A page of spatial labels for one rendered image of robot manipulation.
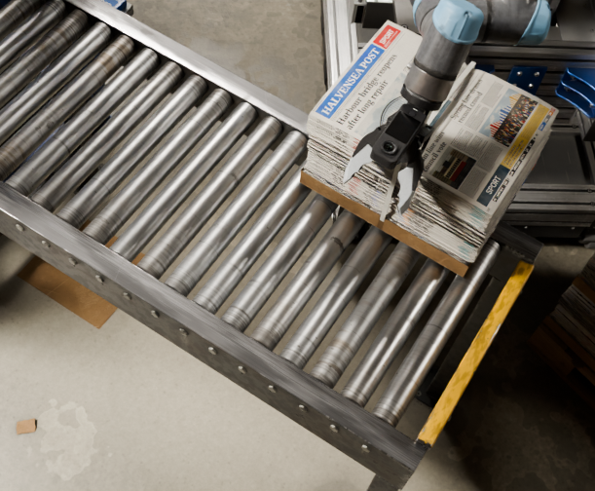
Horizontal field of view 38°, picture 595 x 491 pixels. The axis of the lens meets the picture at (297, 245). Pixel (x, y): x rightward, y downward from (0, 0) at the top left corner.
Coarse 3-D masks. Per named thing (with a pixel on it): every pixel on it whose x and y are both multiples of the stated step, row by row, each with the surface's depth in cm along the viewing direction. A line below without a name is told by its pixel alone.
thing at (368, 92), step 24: (384, 24) 165; (384, 48) 162; (408, 48) 162; (360, 72) 159; (384, 72) 159; (336, 96) 156; (360, 96) 156; (384, 96) 156; (312, 120) 154; (336, 120) 153; (360, 120) 153; (384, 120) 154; (312, 144) 161; (336, 144) 156; (312, 168) 167; (336, 168) 163; (360, 192) 164
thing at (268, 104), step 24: (72, 0) 194; (96, 0) 195; (120, 24) 191; (144, 24) 192; (168, 48) 189; (192, 72) 187; (216, 72) 187; (240, 96) 184; (264, 96) 184; (288, 120) 181; (504, 240) 170; (528, 240) 171; (504, 264) 175
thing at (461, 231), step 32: (480, 96) 158; (512, 96) 159; (448, 128) 154; (480, 128) 154; (512, 128) 155; (544, 128) 155; (448, 160) 150; (480, 160) 151; (512, 160) 151; (416, 192) 152; (448, 192) 147; (480, 192) 147; (512, 192) 155; (416, 224) 161; (448, 224) 154; (480, 224) 149
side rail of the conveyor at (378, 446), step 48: (0, 192) 167; (48, 240) 163; (96, 288) 168; (144, 288) 159; (192, 336) 157; (240, 336) 155; (240, 384) 162; (288, 384) 151; (336, 432) 151; (384, 432) 148
